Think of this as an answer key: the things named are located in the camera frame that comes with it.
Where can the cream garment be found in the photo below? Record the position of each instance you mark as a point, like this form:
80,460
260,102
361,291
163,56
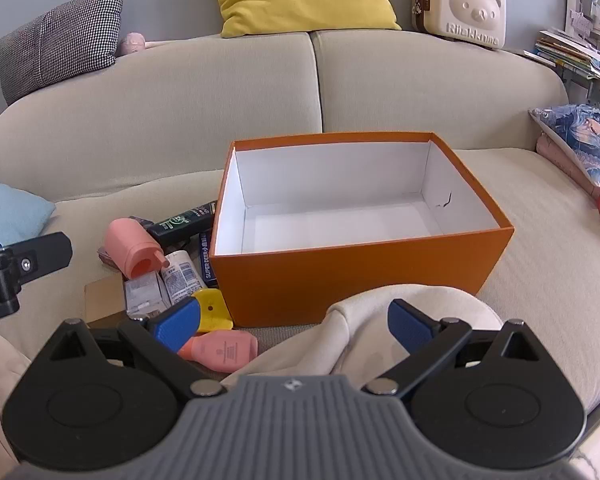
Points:
370,320

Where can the pink plush toy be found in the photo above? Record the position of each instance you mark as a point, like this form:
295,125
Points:
132,42

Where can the white printed tube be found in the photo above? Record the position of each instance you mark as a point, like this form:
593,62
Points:
180,275

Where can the stack of books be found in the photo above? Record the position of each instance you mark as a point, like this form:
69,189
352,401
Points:
565,52

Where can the blue printed pillow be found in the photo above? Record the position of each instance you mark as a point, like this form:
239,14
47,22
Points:
580,130

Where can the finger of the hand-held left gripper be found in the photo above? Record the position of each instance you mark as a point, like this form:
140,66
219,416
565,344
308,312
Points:
42,252

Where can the blue box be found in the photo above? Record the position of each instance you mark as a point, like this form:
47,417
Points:
209,260

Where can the brown cardboard box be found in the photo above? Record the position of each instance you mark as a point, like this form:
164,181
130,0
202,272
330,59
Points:
102,295

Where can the orange cardboard box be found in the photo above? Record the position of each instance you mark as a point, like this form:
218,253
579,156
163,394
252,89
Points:
355,280

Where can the houndstooth pillow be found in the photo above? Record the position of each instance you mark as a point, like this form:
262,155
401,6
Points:
60,40

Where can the pink lotion bottle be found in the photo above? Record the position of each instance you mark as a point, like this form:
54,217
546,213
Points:
225,352

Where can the beige fabric sofa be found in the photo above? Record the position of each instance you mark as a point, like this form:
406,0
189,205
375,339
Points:
180,110

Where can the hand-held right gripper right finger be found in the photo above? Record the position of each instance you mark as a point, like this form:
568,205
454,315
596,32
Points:
410,325

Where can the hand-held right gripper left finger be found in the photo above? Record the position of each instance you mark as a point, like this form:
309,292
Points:
177,325

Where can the cream bear suitcase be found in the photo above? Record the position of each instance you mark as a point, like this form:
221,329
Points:
475,10

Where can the dark green shampoo bottle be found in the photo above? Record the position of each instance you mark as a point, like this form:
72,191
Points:
180,225

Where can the yellow tape measure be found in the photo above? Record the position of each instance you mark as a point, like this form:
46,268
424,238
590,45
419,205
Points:
212,310

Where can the light blue pillow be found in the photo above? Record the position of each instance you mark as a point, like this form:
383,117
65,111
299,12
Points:
10,210

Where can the pink cylinder container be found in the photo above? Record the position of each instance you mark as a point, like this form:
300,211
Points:
127,245

